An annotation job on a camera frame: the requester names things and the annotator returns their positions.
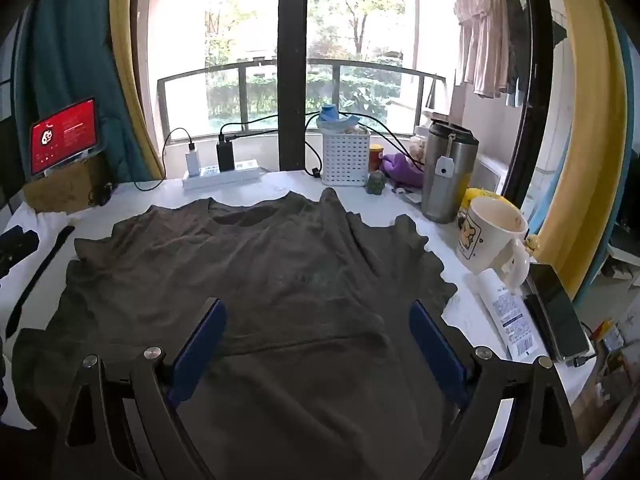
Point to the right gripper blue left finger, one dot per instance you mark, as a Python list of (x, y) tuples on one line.
[(192, 360)]

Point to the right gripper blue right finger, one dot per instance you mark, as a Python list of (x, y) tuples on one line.
[(443, 361)]

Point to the dark olive t-shirt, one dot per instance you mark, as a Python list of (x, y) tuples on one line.
[(317, 376)]

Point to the white cream tube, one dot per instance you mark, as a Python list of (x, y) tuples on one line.
[(508, 312)]

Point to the black smartphone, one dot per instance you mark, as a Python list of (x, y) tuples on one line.
[(553, 314)]

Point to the cream cartoon mug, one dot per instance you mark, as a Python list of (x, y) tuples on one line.
[(493, 236)]

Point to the stainless steel thermos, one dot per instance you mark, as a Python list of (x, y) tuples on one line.
[(449, 158)]

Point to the yellow curtain right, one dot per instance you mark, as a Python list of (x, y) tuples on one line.
[(584, 198)]

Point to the yellow curtain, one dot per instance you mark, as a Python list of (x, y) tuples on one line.
[(584, 198), (121, 23)]

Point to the white power strip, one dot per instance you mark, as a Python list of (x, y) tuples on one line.
[(211, 175)]

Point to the purple plush toy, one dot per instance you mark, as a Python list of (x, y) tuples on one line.
[(399, 168)]

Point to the white charger plug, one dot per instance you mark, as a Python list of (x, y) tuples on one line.
[(193, 161)]

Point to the yellow red can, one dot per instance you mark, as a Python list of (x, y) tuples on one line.
[(376, 153)]

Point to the brown cardboard box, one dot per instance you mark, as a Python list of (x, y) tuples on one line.
[(77, 186)]

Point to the black charger brick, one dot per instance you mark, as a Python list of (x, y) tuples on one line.
[(225, 155)]

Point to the white perforated basket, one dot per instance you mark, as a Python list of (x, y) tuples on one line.
[(345, 158)]

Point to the red screen tablet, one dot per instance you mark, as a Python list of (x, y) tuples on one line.
[(63, 136)]

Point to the balcony railing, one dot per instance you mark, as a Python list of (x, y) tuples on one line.
[(252, 96)]

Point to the teal curtain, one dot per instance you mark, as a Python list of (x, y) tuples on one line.
[(64, 55)]

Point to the hanging pink garment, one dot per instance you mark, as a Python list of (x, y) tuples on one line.
[(483, 46)]

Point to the yellow curtain left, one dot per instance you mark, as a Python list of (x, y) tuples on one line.
[(121, 23)]

